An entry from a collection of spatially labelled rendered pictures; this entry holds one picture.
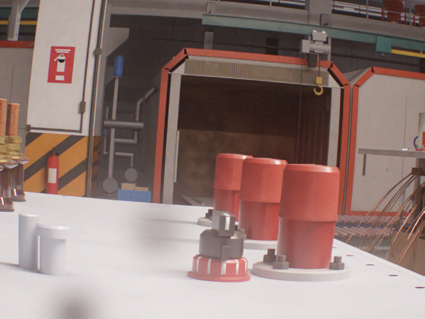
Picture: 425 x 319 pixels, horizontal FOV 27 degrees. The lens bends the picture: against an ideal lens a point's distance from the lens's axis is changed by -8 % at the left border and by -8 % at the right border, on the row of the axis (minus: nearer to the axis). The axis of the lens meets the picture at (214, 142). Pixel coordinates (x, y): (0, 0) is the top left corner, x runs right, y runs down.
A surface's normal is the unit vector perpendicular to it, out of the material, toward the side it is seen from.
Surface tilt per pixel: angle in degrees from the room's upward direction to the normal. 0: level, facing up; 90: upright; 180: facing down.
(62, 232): 90
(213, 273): 88
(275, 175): 89
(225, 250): 90
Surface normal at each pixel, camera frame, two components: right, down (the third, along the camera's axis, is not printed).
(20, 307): 0.07, -1.00
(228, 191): -0.32, -0.01
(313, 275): 0.16, 0.01
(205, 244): -0.67, -0.04
